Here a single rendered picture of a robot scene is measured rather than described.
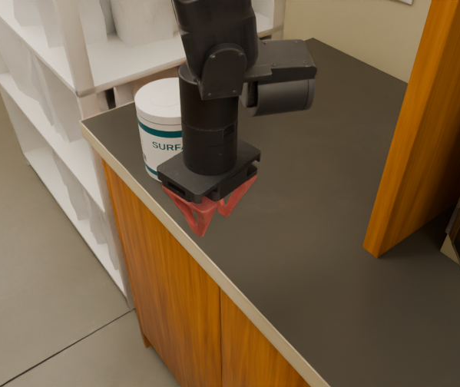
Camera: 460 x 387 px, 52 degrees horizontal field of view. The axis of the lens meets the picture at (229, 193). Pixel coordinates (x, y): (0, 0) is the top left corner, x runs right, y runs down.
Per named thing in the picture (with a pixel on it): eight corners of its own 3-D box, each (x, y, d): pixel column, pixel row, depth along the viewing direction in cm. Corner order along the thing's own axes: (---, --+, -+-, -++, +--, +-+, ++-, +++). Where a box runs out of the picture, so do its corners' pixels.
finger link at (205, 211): (246, 226, 58) (249, 165, 51) (205, 259, 54) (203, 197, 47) (206, 200, 61) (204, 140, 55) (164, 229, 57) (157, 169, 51)
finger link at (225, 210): (256, 218, 59) (260, 157, 52) (216, 250, 55) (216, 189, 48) (215, 193, 62) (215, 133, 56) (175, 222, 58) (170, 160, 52)
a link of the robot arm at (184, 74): (172, 49, 45) (183, 77, 41) (242, 42, 47) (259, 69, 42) (177, 112, 50) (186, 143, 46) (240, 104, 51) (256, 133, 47)
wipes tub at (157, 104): (188, 136, 98) (183, 69, 88) (226, 167, 91) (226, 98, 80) (132, 159, 92) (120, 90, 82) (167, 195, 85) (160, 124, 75)
